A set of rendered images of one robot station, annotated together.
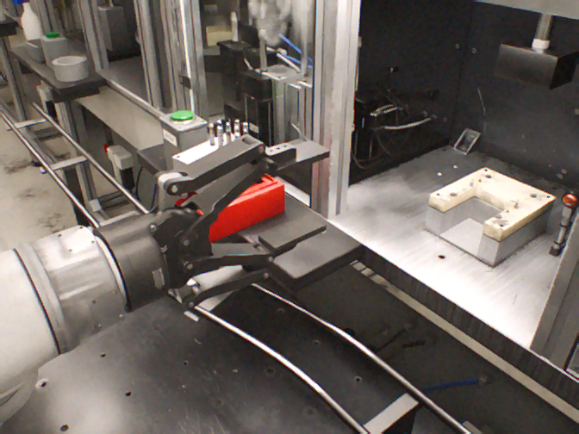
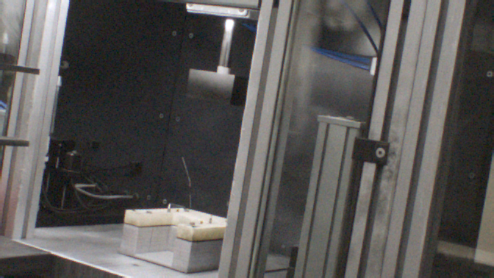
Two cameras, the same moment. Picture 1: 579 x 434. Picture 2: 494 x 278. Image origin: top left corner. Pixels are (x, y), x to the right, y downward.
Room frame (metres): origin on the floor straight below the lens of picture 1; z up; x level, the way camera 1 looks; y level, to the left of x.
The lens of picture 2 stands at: (-0.67, 0.08, 1.19)
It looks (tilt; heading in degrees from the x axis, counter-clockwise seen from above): 3 degrees down; 341
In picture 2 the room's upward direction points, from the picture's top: 9 degrees clockwise
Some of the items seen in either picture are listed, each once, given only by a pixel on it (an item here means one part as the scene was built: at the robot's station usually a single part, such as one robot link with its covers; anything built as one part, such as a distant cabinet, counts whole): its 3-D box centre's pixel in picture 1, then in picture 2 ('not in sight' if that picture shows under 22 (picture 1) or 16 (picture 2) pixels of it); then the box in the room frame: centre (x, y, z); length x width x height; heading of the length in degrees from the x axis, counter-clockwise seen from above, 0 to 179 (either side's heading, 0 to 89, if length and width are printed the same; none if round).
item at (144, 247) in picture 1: (158, 251); not in sight; (0.36, 0.11, 1.12); 0.09 x 0.07 x 0.08; 129
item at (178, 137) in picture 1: (189, 145); not in sight; (0.90, 0.19, 0.97); 0.08 x 0.08 x 0.12; 39
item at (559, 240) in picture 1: (565, 224); not in sight; (0.64, -0.41, 0.96); 0.03 x 0.03 x 0.12; 39
